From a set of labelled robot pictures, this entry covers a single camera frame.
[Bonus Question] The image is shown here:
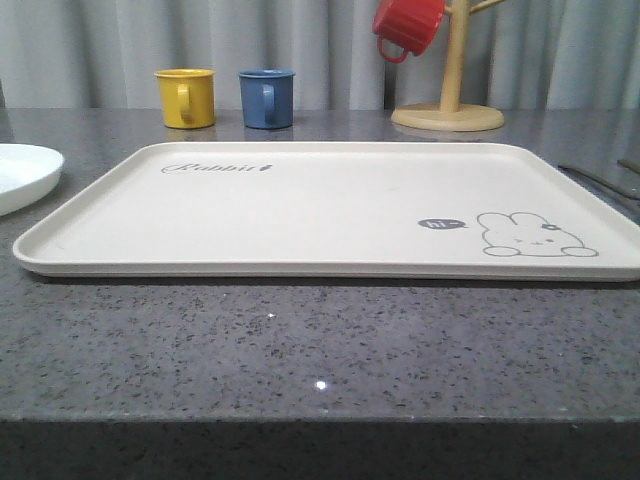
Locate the blue enamel mug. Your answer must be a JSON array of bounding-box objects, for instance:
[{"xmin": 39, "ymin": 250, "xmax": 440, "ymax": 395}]
[{"xmin": 238, "ymin": 69, "xmax": 295, "ymax": 129}]

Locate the wooden mug tree stand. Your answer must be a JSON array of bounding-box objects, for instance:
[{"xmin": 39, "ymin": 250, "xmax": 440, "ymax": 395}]
[{"xmin": 391, "ymin": 0, "xmax": 504, "ymax": 132}]

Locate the yellow enamel mug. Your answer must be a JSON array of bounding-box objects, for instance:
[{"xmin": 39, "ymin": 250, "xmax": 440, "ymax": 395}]
[{"xmin": 155, "ymin": 68, "xmax": 215, "ymax": 129}]

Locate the white round plate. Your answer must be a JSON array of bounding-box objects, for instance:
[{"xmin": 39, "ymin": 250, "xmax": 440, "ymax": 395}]
[{"xmin": 1, "ymin": 144, "xmax": 64, "ymax": 215}]

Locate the grey pleated curtain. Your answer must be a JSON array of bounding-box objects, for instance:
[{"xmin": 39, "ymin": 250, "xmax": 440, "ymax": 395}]
[{"xmin": 1, "ymin": 1, "xmax": 639, "ymax": 110}]

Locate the silver metal fork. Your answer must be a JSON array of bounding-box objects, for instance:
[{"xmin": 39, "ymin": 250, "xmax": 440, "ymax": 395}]
[{"xmin": 558, "ymin": 165, "xmax": 639, "ymax": 201}]

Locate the red ribbed mug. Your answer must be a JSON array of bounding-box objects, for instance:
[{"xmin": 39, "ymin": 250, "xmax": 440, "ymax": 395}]
[{"xmin": 372, "ymin": 0, "xmax": 446, "ymax": 63}]

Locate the cream rabbit serving tray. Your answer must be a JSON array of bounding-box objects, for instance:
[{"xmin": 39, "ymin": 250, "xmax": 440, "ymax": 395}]
[{"xmin": 13, "ymin": 142, "xmax": 639, "ymax": 281}]

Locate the silver metal spoon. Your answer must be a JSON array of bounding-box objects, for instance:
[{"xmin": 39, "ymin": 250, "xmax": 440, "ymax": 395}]
[{"xmin": 617, "ymin": 159, "xmax": 640, "ymax": 174}]

